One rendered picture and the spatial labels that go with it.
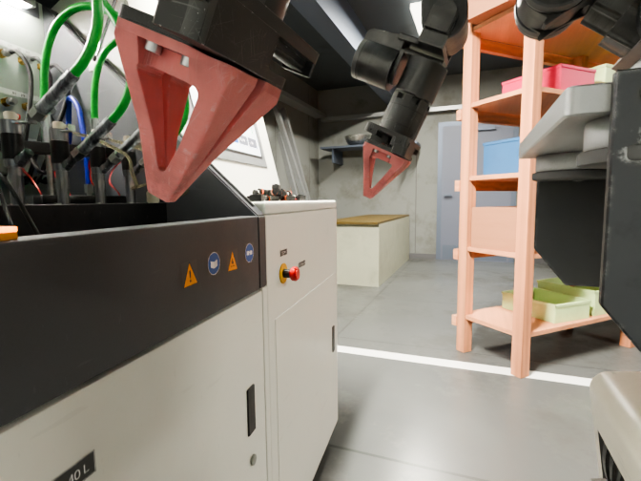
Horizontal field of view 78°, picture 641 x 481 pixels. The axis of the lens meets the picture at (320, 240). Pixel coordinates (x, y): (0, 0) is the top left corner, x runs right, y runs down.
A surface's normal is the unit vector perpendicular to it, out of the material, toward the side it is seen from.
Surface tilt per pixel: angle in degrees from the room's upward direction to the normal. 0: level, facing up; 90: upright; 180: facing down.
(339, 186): 90
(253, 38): 115
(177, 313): 90
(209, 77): 109
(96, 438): 90
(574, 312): 90
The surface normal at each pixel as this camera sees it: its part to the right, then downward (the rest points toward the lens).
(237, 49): 0.85, 0.45
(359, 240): -0.36, 0.10
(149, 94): 0.93, 0.10
